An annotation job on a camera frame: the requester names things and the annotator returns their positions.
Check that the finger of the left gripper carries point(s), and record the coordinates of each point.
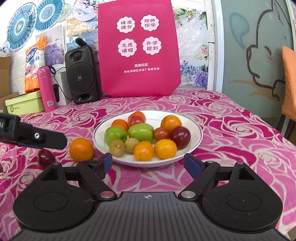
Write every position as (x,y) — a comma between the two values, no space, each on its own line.
(26,135)

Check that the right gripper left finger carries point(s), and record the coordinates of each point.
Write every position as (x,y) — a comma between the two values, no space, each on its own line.
(82,182)

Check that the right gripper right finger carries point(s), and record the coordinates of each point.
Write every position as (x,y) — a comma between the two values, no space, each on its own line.
(206,176)

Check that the large orange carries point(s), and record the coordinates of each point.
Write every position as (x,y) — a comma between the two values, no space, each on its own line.
(81,150)

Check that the dark red plum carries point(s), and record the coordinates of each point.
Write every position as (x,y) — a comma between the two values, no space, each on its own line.
(45,158)

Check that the green apple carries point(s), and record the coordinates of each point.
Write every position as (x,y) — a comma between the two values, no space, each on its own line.
(115,133)
(142,132)

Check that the green cardboard box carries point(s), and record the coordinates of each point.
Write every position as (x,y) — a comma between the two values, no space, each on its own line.
(25,104)

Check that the kiwi fruit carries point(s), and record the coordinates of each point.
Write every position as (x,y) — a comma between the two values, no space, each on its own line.
(130,144)
(117,148)

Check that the white plate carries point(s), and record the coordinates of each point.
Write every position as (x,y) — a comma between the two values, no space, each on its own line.
(153,118)

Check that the large red plum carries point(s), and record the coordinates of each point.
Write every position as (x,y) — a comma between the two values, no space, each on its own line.
(181,136)

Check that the pink rose tablecloth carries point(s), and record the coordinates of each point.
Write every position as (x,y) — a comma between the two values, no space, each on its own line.
(230,134)

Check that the orange fruit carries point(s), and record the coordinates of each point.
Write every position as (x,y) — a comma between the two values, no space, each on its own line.
(165,149)
(121,124)
(170,122)
(143,151)

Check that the small red apple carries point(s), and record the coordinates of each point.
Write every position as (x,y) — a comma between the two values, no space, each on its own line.
(161,133)

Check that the pink thermos bottle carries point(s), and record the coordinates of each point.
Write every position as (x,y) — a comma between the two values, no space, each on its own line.
(46,89)

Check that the white box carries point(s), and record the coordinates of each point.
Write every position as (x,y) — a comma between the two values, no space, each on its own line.
(60,85)

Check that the orange snack package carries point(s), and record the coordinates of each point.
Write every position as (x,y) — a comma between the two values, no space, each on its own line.
(34,60)

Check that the black speaker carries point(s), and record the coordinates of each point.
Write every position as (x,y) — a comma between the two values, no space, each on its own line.
(83,73)

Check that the orange covered chair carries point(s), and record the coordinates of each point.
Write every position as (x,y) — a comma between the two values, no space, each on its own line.
(289,104)

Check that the blue paper fan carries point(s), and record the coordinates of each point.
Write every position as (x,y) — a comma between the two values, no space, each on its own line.
(48,12)
(21,26)

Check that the pink tote bag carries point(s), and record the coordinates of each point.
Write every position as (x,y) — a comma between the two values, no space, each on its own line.
(138,48)

